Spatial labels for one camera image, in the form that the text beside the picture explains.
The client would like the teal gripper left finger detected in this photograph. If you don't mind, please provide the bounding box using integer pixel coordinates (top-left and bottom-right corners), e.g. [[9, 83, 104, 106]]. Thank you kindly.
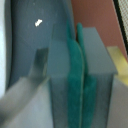
[[46, 20, 84, 128]]

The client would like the brown stove board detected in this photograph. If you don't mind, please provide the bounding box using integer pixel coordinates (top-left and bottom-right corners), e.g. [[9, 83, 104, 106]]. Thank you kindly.
[[71, 0, 127, 57]]

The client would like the tall grey pot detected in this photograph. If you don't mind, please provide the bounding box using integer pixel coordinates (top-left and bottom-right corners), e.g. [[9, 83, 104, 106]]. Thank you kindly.
[[0, 0, 12, 97]]

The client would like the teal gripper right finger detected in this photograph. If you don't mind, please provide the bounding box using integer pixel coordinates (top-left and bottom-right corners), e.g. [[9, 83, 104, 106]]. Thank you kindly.
[[76, 22, 119, 128]]

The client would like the grey saucepan with handle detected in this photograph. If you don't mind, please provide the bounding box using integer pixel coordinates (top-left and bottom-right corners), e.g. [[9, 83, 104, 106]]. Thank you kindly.
[[8, 0, 74, 87]]

